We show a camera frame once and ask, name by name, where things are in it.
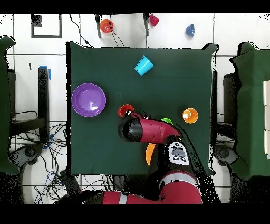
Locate orange cup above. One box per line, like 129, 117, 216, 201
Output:
117, 104, 136, 118

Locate light blue cup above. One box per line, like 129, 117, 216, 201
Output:
134, 55, 155, 76

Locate orange bowl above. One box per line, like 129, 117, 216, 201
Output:
99, 18, 114, 34

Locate blue bowl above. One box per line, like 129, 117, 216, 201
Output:
185, 23, 196, 38

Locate large yellow bowl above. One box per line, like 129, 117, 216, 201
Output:
145, 143, 157, 167

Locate dark green tablecloth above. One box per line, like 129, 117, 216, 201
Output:
66, 41, 219, 176

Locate purple bowl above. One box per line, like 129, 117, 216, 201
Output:
71, 82, 107, 118

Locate yellow cup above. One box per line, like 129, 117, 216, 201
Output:
182, 108, 199, 124

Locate thin black bar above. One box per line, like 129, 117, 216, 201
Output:
211, 70, 218, 146

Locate black stand leg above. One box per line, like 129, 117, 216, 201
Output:
142, 13, 151, 36
94, 14, 102, 39

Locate long black beam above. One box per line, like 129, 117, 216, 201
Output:
38, 66, 50, 143

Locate red cup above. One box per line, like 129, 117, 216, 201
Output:
149, 14, 160, 27

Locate black power box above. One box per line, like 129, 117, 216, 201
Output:
59, 170, 82, 196

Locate gray black machine base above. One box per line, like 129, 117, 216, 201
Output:
9, 143, 45, 167
213, 143, 239, 167

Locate short black beam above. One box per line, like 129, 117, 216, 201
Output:
10, 117, 46, 136

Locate green cloth side table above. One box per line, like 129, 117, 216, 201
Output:
0, 35, 20, 176
229, 42, 270, 180

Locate white boxes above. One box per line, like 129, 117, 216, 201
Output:
262, 80, 270, 159

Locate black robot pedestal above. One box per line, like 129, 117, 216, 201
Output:
112, 174, 127, 191

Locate thin black cable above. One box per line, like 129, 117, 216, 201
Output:
108, 14, 126, 48
69, 14, 92, 48

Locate black square frame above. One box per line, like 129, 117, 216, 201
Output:
31, 14, 62, 39

